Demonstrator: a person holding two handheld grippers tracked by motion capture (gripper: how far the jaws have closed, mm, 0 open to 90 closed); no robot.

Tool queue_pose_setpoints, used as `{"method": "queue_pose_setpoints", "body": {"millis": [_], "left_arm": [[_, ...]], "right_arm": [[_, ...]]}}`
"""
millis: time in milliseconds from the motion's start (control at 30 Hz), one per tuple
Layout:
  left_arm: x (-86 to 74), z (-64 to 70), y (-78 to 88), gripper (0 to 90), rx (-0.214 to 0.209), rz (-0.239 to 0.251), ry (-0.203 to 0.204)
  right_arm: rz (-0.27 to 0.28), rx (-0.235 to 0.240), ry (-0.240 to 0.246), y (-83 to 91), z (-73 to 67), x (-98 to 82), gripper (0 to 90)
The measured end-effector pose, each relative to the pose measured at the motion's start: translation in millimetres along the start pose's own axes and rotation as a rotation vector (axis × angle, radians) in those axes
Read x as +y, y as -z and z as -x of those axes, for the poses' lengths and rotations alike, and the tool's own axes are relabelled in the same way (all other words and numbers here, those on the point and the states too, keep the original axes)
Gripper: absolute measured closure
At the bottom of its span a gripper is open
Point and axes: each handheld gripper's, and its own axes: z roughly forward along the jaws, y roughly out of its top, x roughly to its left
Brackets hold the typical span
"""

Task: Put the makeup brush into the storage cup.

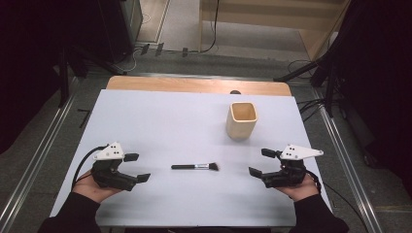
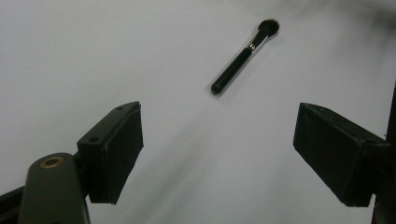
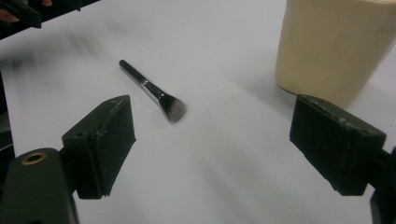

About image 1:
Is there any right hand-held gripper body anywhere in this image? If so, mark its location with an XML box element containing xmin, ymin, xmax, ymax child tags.
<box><xmin>262</xmin><ymin>144</ymin><xmax>325</xmax><ymax>189</ymax></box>

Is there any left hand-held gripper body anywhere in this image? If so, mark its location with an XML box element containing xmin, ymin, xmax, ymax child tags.
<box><xmin>90</xmin><ymin>141</ymin><xmax>139</xmax><ymax>192</ymax></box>

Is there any black makeup brush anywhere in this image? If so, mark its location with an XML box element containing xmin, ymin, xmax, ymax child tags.
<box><xmin>170</xmin><ymin>162</ymin><xmax>221</xmax><ymax>172</ymax></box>

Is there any person's right hand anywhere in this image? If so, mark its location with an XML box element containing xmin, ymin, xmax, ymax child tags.
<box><xmin>275</xmin><ymin>173</ymin><xmax>321</xmax><ymax>203</ymax></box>

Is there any person's left hand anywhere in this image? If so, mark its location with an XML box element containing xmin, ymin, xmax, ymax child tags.
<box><xmin>71</xmin><ymin>169</ymin><xmax>122</xmax><ymax>205</ymax></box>

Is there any beige square cup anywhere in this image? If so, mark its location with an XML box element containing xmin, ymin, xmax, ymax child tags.
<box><xmin>225</xmin><ymin>101</ymin><xmax>259</xmax><ymax>141</ymax></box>

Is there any white table mat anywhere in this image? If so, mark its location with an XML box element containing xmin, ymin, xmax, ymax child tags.
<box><xmin>49</xmin><ymin>88</ymin><xmax>333</xmax><ymax>228</ymax></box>

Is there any black tripod stand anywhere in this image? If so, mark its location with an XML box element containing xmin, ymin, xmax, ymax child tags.
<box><xmin>273</xmin><ymin>56</ymin><xmax>339</xmax><ymax>118</ymax></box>
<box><xmin>57</xmin><ymin>45</ymin><xmax>128</xmax><ymax>109</ymax></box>

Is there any wooden table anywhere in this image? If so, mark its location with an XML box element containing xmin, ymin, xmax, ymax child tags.
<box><xmin>106</xmin><ymin>76</ymin><xmax>292</xmax><ymax>97</ymax></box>

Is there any dark curtain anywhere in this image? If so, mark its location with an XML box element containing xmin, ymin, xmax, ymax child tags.
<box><xmin>0</xmin><ymin>0</ymin><xmax>102</xmax><ymax>155</ymax></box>
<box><xmin>333</xmin><ymin>0</ymin><xmax>412</xmax><ymax>196</ymax></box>

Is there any black cabinet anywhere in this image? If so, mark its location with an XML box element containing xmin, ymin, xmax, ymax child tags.
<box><xmin>96</xmin><ymin>0</ymin><xmax>144</xmax><ymax>64</ymax></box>

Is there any left hand-held gripper cable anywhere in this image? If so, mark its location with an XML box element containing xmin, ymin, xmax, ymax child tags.
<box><xmin>70</xmin><ymin>145</ymin><xmax>109</xmax><ymax>192</ymax></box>

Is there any hand-held gripper cable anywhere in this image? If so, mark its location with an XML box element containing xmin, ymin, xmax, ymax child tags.
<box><xmin>304</xmin><ymin>169</ymin><xmax>323</xmax><ymax>194</ymax></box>
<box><xmin>70</xmin><ymin>145</ymin><xmax>109</xmax><ymax>192</ymax></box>

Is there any right hand-held gripper cable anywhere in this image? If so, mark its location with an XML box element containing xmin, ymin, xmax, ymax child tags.
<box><xmin>304</xmin><ymin>169</ymin><xmax>323</xmax><ymax>194</ymax></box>

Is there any metal floor rail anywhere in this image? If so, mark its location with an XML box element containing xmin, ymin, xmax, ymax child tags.
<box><xmin>311</xmin><ymin>87</ymin><xmax>385</xmax><ymax>233</ymax></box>
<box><xmin>0</xmin><ymin>77</ymin><xmax>81</xmax><ymax>233</ymax></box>

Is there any black floor bracket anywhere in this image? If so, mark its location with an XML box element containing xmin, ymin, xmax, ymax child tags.
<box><xmin>77</xmin><ymin>108</ymin><xmax>93</xmax><ymax>129</ymax></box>

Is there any thin black floor cable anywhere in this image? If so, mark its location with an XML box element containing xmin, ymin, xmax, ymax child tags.
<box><xmin>323</xmin><ymin>182</ymin><xmax>368</xmax><ymax>225</ymax></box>

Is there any black floor cable bundle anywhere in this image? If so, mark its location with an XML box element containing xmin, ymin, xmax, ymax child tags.
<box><xmin>296</xmin><ymin>98</ymin><xmax>326</xmax><ymax>123</ymax></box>

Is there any looped black floor cable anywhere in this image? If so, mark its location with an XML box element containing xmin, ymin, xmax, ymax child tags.
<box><xmin>287</xmin><ymin>59</ymin><xmax>321</xmax><ymax>79</ymax></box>

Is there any white floor cable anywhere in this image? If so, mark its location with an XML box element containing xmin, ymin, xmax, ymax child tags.
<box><xmin>114</xmin><ymin>48</ymin><xmax>144</xmax><ymax>74</ymax></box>

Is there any light wooden frame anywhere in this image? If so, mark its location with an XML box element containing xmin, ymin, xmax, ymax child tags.
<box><xmin>197</xmin><ymin>0</ymin><xmax>353</xmax><ymax>61</ymax></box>

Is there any hanging black cable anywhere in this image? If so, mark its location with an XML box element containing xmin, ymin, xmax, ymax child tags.
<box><xmin>198</xmin><ymin>0</ymin><xmax>222</xmax><ymax>54</ymax></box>

